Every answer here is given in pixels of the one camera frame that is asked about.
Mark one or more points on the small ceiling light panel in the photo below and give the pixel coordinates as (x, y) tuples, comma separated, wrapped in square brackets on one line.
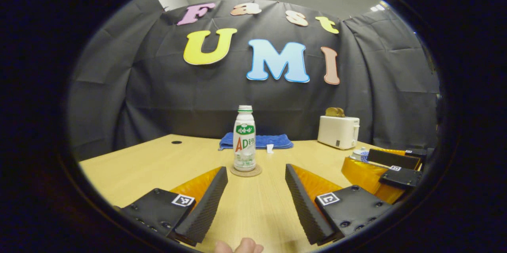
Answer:
[(378, 7)]

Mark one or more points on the white teacup lid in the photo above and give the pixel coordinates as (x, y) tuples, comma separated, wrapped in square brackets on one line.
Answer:
[(359, 151)]

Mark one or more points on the black backdrop cloth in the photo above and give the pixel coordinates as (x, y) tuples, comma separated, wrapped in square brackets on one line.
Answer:
[(178, 98)]

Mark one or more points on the blue towel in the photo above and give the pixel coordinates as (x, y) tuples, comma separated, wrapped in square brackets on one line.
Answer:
[(273, 141)]

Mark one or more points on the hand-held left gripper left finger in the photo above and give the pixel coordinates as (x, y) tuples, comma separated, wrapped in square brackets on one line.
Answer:
[(204, 209)]

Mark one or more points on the small white paper tag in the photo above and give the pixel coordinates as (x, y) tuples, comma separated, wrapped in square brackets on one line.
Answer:
[(270, 148)]

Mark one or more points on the white green-label water bottle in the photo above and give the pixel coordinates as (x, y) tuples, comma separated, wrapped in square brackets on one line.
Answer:
[(244, 138)]

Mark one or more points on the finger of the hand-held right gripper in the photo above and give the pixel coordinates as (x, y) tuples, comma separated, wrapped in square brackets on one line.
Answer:
[(368, 177), (392, 158)]

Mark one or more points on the white toaster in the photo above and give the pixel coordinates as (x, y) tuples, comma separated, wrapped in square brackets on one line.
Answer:
[(336, 132)]

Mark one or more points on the round wooden coaster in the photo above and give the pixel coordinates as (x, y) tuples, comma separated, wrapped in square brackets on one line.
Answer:
[(247, 173)]

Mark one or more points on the brown toast slices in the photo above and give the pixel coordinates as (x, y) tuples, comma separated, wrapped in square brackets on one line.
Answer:
[(334, 112)]

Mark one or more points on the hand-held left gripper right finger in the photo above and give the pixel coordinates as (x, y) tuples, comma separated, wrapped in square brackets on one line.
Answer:
[(307, 209)]

